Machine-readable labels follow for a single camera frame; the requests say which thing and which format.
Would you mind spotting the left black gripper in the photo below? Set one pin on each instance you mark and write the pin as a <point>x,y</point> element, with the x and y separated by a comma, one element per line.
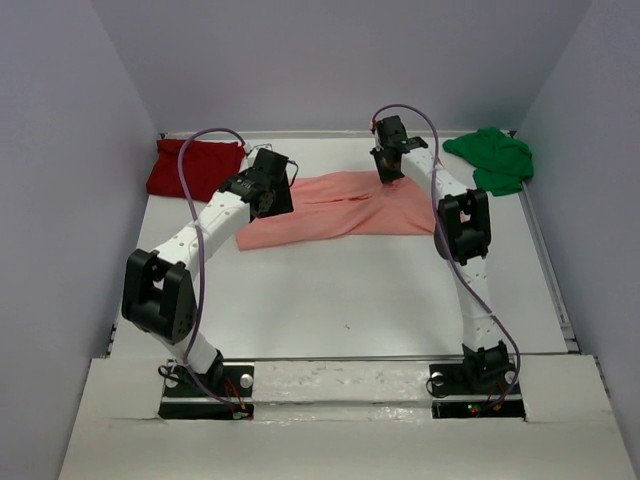
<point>283,202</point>

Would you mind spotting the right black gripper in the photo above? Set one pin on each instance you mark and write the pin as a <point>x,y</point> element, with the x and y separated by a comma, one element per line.
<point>386,176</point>

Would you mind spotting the pink t shirt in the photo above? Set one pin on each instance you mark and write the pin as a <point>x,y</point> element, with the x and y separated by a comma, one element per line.
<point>341,204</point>

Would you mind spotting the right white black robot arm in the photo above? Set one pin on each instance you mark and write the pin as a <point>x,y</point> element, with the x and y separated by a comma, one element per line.
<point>462,238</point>

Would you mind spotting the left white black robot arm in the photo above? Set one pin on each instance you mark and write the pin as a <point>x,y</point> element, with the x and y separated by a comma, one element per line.
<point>164,288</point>

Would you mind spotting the red folded t shirt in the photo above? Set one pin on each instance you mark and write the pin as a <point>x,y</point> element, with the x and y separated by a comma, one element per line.
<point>206,165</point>

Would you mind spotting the green crumpled t shirt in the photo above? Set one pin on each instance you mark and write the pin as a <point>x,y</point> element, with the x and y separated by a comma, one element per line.
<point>501,163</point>

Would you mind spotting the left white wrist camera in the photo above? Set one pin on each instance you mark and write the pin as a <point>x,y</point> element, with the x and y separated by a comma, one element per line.
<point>251,149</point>

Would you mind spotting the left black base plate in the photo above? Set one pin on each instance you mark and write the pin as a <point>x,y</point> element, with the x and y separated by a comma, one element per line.
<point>183,399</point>

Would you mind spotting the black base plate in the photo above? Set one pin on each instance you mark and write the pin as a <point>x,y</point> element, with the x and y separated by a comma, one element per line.
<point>454,397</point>
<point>183,399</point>

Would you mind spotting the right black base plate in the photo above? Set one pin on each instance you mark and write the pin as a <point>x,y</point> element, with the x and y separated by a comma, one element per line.
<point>454,397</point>

